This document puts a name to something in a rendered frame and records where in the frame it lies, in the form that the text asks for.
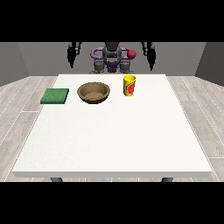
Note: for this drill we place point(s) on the brown wooden bowl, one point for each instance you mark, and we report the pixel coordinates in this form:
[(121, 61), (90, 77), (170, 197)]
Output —
[(93, 92)]

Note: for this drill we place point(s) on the yellow cup with melon print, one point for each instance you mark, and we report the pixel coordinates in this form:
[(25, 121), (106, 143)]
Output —
[(129, 85)]

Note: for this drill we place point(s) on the green square pad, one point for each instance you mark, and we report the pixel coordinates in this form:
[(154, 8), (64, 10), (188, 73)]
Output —
[(54, 96)]

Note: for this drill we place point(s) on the small red ball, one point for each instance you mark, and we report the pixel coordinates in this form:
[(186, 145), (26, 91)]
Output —
[(131, 54)]

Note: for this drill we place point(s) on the grey robot trunk purple rings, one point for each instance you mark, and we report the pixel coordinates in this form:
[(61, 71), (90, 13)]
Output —
[(110, 59)]

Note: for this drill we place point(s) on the dark table leg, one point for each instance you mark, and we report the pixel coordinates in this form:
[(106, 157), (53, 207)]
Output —
[(167, 179), (56, 179)]

